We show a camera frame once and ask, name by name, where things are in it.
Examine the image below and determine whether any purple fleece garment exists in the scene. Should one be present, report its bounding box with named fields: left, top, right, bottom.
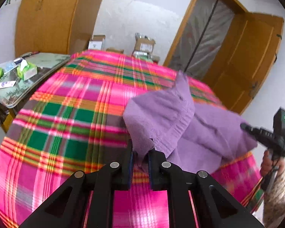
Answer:
left=123, top=72, right=257, bottom=173

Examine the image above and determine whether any patterned right sleeve forearm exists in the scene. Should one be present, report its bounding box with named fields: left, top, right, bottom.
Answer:
left=263, top=169, right=285, bottom=227

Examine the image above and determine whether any wooden door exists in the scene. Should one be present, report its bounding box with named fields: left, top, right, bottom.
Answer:
left=202, top=12, right=284, bottom=114

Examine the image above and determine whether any pink plaid bed sheet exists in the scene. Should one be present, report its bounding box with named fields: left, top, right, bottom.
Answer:
left=0, top=51, right=263, bottom=227

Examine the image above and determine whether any grey door curtain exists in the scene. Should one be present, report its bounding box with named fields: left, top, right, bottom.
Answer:
left=168, top=0, right=235, bottom=80

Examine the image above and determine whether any side table with glass top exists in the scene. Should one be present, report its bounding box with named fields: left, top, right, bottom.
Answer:
left=0, top=52, right=70, bottom=132

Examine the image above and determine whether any small brown cardboard box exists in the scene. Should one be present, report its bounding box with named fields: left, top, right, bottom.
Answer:
left=106, top=47, right=124, bottom=54

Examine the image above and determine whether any white open box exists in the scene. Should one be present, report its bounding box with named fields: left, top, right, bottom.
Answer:
left=88, top=35, right=105, bottom=51

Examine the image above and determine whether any cardboard box with label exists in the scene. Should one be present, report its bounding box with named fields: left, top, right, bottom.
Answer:
left=132, top=32, right=156, bottom=57

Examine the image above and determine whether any wooden wardrobe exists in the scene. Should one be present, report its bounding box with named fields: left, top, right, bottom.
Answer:
left=15, top=0, right=102, bottom=57

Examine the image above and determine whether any black cable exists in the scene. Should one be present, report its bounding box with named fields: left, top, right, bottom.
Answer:
left=251, top=156, right=282, bottom=212

